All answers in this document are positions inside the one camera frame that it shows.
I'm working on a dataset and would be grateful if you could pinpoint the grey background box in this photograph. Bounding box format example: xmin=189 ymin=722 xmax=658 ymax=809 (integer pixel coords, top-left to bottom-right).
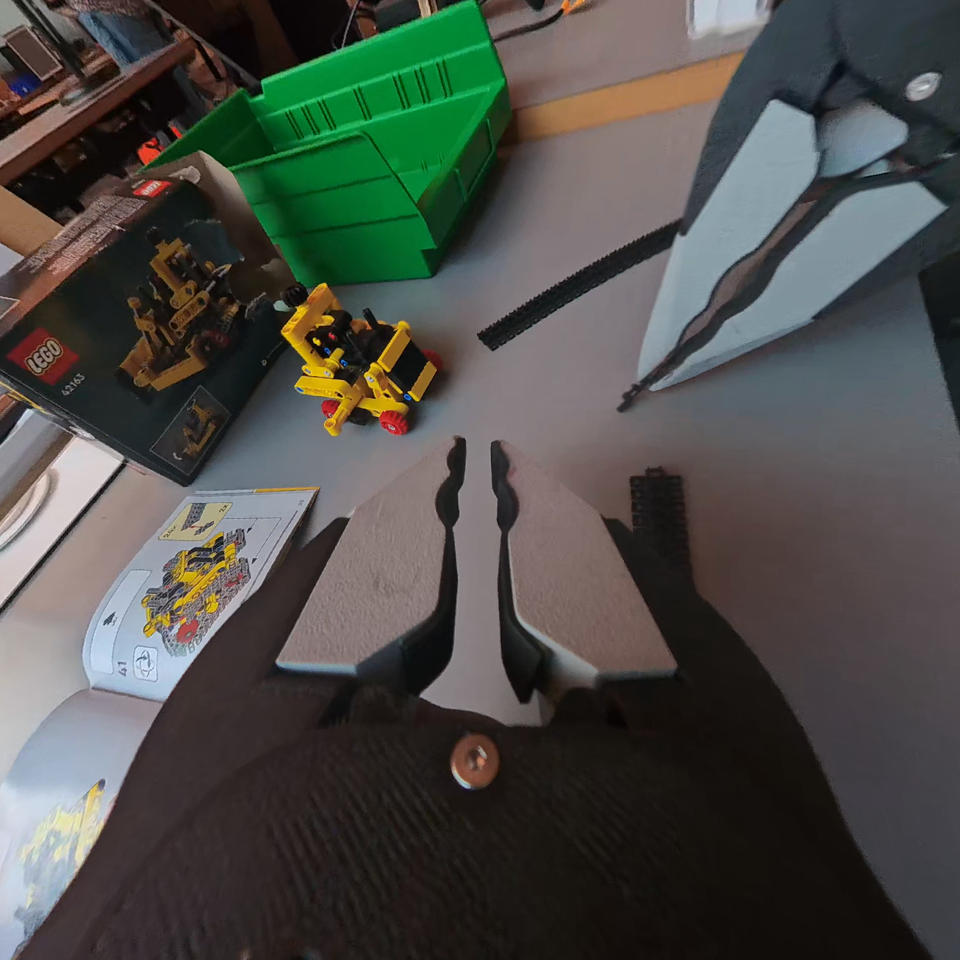
xmin=3 ymin=26 xmax=66 ymax=84

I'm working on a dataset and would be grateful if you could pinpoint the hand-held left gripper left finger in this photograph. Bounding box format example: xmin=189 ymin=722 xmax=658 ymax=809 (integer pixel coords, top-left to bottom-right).
xmin=275 ymin=435 xmax=468 ymax=699

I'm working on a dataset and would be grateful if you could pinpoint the green plastic bin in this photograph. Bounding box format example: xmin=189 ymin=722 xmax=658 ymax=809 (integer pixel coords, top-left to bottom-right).
xmin=142 ymin=0 xmax=516 ymax=288

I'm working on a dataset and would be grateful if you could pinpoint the dark lego set box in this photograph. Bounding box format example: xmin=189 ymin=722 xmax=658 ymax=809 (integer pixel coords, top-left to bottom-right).
xmin=0 ymin=150 xmax=299 ymax=487

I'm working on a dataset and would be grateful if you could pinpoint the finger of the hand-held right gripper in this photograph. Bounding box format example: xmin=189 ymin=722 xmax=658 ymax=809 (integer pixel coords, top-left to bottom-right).
xmin=651 ymin=174 xmax=948 ymax=393
xmin=636 ymin=99 xmax=910 ymax=385

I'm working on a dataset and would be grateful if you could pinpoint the long black lego track strip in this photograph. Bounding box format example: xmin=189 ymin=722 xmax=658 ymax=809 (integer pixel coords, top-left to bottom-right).
xmin=477 ymin=219 xmax=682 ymax=352

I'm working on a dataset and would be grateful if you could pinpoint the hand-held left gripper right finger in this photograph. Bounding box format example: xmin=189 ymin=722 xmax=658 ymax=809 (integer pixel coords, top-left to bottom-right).
xmin=489 ymin=438 xmax=680 ymax=726

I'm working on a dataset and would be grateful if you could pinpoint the yellow lego bulldozer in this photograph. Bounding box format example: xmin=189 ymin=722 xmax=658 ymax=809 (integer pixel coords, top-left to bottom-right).
xmin=279 ymin=281 xmax=445 ymax=438

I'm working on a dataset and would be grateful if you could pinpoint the short black lego track strip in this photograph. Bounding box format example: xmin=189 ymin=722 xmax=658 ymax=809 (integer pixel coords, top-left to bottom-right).
xmin=628 ymin=466 xmax=696 ymax=580

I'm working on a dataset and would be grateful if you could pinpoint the wooden background table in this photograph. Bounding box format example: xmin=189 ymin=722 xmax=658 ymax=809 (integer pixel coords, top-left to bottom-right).
xmin=0 ymin=37 xmax=198 ymax=189

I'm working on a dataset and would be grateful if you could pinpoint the single black lego link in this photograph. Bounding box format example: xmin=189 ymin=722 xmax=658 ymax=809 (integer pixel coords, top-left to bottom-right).
xmin=616 ymin=366 xmax=666 ymax=414

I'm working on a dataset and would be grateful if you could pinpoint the white flat device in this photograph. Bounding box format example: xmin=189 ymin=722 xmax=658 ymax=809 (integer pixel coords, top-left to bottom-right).
xmin=0 ymin=435 xmax=126 ymax=613

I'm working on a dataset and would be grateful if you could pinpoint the lego instruction booklet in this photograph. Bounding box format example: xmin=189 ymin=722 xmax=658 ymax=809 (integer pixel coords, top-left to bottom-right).
xmin=0 ymin=486 xmax=321 ymax=960

